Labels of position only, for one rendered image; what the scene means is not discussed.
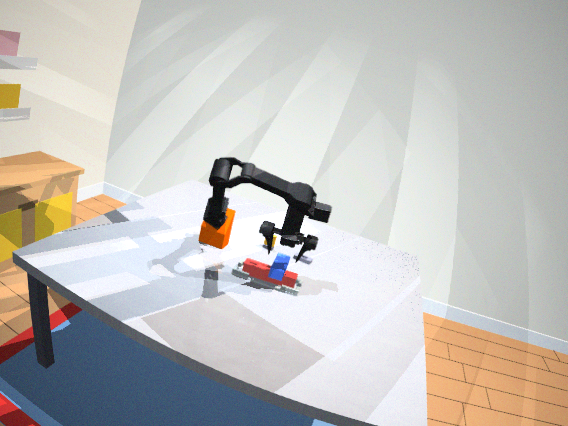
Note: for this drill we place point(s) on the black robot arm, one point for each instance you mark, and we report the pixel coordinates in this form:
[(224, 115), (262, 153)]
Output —
[(300, 197)]

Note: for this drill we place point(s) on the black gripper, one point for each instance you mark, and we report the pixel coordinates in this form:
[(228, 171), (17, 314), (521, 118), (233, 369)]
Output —
[(267, 229)]

